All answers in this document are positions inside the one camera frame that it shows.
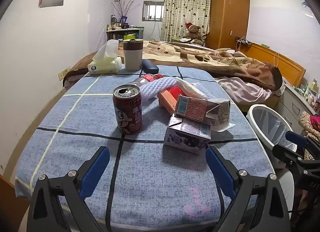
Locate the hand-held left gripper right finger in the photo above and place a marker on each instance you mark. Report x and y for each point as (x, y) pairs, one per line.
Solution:
(220, 172)

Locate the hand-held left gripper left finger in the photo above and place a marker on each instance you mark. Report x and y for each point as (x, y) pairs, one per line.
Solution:
(96, 169)

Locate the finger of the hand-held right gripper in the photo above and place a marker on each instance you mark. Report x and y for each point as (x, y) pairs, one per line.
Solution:
(287, 155)
(296, 139)

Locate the white trash bin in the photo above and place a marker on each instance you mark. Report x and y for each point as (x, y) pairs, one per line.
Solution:
(257, 119)

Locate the purple milk carton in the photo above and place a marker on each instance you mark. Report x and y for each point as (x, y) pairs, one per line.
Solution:
(185, 142)

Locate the red drink can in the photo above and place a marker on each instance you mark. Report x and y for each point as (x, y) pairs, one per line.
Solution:
(127, 114)

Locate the grey milk carton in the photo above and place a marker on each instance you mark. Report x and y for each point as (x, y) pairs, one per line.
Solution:
(192, 108)

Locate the red cardboard box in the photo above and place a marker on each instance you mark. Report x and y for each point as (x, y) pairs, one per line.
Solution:
(168, 99)

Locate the white wrapper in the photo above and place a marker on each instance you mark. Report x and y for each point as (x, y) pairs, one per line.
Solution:
(157, 87)

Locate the clear plastic bottle red label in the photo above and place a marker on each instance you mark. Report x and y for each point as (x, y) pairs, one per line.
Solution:
(147, 79)

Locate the floral cloth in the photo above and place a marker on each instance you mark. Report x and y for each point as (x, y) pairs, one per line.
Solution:
(306, 122)

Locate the pink cloth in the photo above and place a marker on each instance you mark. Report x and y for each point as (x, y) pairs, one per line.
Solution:
(315, 120)

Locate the grey drawer cabinet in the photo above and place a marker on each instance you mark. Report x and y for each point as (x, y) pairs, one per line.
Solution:
(292, 104)

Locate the row of cosmetic boxes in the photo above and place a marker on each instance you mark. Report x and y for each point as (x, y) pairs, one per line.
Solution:
(308, 92)

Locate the blue checked tablecloth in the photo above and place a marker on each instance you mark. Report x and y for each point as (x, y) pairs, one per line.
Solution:
(150, 184)

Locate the pink bed sheet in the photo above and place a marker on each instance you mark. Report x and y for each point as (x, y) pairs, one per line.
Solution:
(245, 89)

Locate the wooden headboard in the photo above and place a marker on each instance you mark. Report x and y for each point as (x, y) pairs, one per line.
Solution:
(282, 62)

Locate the yellow tissue pack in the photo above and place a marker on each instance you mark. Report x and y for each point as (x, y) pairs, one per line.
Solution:
(105, 66)

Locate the power strip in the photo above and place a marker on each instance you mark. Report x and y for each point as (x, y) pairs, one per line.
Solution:
(243, 41)

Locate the dark blue glasses case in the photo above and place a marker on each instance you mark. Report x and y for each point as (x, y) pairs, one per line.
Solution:
(150, 66)

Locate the brown printed blanket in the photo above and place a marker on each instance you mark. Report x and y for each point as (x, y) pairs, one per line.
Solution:
(200, 57)

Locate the grey cup brown band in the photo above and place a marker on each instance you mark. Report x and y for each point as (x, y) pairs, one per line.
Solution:
(132, 57)

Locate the green bag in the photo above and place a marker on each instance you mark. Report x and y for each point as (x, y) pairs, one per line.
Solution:
(130, 37)

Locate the green book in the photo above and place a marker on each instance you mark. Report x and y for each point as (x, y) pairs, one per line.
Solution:
(178, 40)

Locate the cluttered desk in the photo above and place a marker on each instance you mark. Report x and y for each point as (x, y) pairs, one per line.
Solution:
(120, 32)

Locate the wooden wardrobe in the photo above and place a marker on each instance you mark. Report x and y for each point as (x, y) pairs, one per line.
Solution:
(225, 17)

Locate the brown teddy bear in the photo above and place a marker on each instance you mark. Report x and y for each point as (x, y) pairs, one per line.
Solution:
(193, 32)

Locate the row of desk bottles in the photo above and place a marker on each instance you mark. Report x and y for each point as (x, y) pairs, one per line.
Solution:
(117, 24)

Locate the bare decorative branches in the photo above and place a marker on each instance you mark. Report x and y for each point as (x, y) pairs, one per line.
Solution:
(123, 9)

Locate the heart print curtain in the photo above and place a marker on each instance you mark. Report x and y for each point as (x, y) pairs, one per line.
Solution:
(180, 9)

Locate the barred window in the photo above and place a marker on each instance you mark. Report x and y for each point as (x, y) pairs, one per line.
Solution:
(152, 11)

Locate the wall outlet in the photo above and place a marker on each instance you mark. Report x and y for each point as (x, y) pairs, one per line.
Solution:
(63, 74)

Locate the blue wall sticker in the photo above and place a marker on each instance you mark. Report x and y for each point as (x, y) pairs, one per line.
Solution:
(307, 9)

